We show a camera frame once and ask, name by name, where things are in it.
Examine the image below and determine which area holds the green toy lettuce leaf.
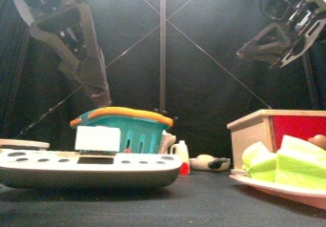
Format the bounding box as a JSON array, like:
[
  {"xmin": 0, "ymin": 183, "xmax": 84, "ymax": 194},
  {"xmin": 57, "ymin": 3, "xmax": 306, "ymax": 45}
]
[{"xmin": 240, "ymin": 140, "xmax": 280, "ymax": 183}]

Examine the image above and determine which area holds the small pink bowl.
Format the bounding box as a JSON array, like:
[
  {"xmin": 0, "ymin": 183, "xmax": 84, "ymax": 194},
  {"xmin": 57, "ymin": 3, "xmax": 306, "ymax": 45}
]
[{"xmin": 0, "ymin": 137, "xmax": 51, "ymax": 152}]

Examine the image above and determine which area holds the teal basket with orange rim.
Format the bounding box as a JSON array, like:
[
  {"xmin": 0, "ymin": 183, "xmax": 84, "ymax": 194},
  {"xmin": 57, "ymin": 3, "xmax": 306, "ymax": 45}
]
[{"xmin": 68, "ymin": 106, "xmax": 176, "ymax": 155}]

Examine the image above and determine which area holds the white rectangular block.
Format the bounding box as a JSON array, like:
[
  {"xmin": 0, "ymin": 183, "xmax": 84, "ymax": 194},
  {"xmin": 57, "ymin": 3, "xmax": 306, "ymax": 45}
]
[{"xmin": 73, "ymin": 125, "xmax": 123, "ymax": 153}]

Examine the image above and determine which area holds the small red toy food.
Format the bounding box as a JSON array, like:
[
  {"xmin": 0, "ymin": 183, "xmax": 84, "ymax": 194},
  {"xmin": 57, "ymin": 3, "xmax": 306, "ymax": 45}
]
[{"xmin": 176, "ymin": 162, "xmax": 191, "ymax": 176}]

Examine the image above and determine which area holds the orange toy tomato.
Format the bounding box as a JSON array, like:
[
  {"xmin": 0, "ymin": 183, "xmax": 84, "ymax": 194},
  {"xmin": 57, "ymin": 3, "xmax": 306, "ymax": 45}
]
[{"xmin": 306, "ymin": 134, "xmax": 326, "ymax": 151}]

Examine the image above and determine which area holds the green cloth on plate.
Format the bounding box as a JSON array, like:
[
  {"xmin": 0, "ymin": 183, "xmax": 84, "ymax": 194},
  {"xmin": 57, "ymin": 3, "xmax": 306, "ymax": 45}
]
[{"xmin": 272, "ymin": 134, "xmax": 326, "ymax": 192}]

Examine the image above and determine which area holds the pink square plate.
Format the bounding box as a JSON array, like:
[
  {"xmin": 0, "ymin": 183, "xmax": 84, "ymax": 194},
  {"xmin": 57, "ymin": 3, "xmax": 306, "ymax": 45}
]
[{"xmin": 228, "ymin": 169, "xmax": 326, "ymax": 210}]

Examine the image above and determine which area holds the thin diagonal brace cord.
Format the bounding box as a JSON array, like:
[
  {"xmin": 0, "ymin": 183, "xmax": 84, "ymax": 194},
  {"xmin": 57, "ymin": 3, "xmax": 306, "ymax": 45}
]
[
  {"xmin": 136, "ymin": 0, "xmax": 274, "ymax": 111},
  {"xmin": 13, "ymin": 0, "xmax": 214, "ymax": 139}
]

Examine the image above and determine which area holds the small white toy bottle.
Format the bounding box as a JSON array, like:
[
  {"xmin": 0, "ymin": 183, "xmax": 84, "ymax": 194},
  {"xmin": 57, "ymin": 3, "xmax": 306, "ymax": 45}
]
[{"xmin": 169, "ymin": 139, "xmax": 191, "ymax": 167}]

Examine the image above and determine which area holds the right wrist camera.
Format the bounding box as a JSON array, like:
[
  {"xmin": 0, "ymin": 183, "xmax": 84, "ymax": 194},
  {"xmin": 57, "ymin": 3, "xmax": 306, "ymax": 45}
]
[{"xmin": 258, "ymin": 0, "xmax": 300, "ymax": 21}]

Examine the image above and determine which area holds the wooden box with red side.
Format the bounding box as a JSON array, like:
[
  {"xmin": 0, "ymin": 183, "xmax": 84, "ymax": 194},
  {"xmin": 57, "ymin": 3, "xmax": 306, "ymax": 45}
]
[{"xmin": 226, "ymin": 109, "xmax": 326, "ymax": 175}]

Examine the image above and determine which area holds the metal frame pole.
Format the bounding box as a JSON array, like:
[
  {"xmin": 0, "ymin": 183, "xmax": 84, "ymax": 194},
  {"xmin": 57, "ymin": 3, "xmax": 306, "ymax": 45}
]
[{"xmin": 159, "ymin": 0, "xmax": 168, "ymax": 113}]

